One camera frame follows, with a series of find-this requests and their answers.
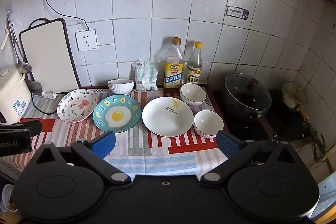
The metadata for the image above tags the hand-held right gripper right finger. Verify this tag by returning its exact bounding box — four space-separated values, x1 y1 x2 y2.
201 130 300 186

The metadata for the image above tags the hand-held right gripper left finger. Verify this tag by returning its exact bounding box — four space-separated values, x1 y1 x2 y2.
34 131 132 186

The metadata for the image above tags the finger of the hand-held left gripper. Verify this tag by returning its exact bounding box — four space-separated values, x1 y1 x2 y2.
20 120 42 137

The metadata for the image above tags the blue fried egg print plate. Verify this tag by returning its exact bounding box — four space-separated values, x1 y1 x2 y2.
93 94 142 134

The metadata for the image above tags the pink rabbit print plate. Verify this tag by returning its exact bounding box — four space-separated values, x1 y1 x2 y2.
57 88 98 123

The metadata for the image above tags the white plate with sun print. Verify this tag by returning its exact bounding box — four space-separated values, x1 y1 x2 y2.
142 97 194 138

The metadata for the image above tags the white ribbed bowl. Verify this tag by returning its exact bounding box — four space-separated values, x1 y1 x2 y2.
108 79 135 95
194 110 224 139
180 83 207 106

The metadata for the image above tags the white rice cooker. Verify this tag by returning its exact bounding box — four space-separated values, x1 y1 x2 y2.
0 67 32 125

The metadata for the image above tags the black pot with glass lid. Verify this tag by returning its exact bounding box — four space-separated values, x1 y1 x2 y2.
225 72 278 143

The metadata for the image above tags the striped red blue table cloth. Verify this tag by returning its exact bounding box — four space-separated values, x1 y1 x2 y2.
0 85 230 180

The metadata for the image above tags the black gas stove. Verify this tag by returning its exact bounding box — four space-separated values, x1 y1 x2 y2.
211 89 313 144

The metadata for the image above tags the metal ladle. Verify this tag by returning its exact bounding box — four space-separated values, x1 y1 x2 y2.
7 14 32 74

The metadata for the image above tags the cream cutting board dark rim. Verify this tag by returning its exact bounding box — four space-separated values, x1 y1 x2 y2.
19 18 80 95

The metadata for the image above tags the white salt bag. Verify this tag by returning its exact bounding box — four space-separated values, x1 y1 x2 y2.
132 58 159 91

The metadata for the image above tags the small cream enamel pot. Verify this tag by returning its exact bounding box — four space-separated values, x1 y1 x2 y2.
282 81 311 122

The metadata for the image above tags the clear vinegar bottle yellow cap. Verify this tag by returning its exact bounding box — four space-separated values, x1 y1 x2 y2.
186 41 203 85

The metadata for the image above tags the rusty pipe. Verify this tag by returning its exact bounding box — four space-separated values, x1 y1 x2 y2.
308 132 332 174

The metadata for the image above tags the cooking wine bottle yellow label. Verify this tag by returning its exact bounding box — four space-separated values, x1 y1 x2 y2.
164 37 184 89

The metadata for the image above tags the black rice cooker cable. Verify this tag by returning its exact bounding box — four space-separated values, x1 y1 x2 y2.
31 92 60 116

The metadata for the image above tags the white wall socket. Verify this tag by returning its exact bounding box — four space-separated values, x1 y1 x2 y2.
75 29 98 52

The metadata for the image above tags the wall sticker label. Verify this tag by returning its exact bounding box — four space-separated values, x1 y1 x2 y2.
226 6 249 21

